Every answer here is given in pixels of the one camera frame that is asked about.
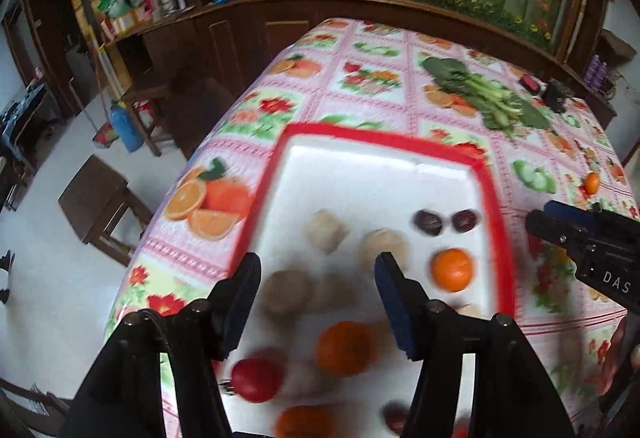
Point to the blue plastic jug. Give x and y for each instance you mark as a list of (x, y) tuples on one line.
[(126, 130)]

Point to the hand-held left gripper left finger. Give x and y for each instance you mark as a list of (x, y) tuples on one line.
[(240, 308)]

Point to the small red black object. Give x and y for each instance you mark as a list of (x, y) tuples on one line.
[(531, 85)]

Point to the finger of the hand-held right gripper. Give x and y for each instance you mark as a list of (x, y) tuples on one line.
[(575, 213), (555, 228)]

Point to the dark wooden stool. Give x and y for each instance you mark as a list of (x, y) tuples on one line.
[(95, 198)]

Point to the beige sugarcane chunk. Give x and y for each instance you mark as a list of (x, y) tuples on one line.
[(345, 293), (385, 240), (287, 290), (325, 230), (470, 310)]

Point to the green plastic bag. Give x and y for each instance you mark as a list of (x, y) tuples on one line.
[(115, 5)]

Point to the bunch of leafy greens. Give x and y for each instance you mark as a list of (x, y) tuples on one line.
[(480, 92)]

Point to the person's right hand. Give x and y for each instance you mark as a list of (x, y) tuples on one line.
[(620, 353)]

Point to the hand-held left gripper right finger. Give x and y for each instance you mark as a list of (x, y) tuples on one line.
[(395, 308)]

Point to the red rimmed white tray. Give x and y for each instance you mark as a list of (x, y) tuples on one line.
[(360, 178)]

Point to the small black device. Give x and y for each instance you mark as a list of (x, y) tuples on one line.
[(557, 96)]

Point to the purple bottle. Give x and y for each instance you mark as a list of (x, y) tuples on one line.
[(593, 70), (603, 73)]

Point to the small wooden chair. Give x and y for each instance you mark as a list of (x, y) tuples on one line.
[(145, 102)]

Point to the wooden wall shelf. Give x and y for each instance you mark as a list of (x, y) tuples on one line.
[(617, 45)]

